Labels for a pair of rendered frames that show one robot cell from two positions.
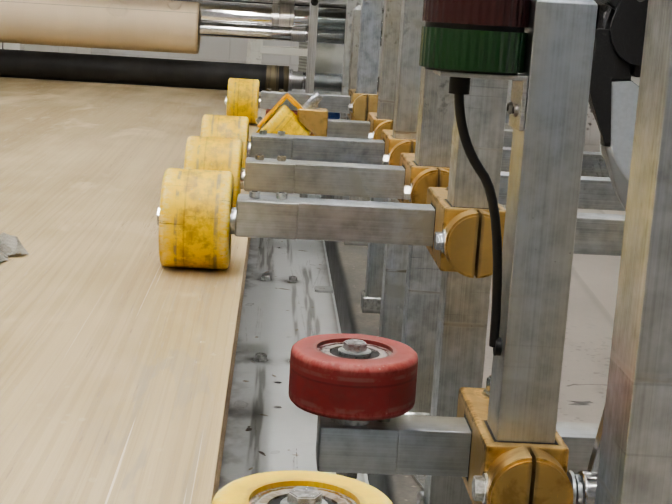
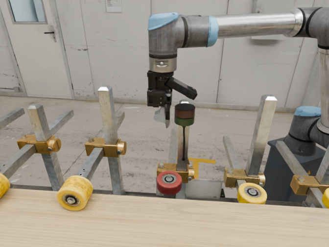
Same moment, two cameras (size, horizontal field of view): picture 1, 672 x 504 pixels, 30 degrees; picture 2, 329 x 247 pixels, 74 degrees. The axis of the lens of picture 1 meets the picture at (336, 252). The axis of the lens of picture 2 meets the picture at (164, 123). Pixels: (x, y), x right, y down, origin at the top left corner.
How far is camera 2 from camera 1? 0.91 m
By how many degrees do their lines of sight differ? 78
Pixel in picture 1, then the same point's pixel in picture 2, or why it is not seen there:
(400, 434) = not seen: hidden behind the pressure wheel
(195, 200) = (86, 187)
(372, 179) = (29, 152)
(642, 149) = (264, 124)
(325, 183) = (21, 162)
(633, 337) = (264, 143)
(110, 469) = (244, 217)
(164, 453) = (233, 209)
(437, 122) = (45, 128)
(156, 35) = not seen: outside the picture
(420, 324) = (58, 173)
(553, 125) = not seen: hidden behind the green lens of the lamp
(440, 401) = (119, 179)
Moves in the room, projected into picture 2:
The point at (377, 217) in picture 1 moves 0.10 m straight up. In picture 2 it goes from (98, 157) to (94, 131)
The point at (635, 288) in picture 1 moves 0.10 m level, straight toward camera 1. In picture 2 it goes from (264, 139) to (299, 145)
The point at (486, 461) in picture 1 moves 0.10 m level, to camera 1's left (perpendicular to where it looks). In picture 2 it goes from (188, 174) to (187, 195)
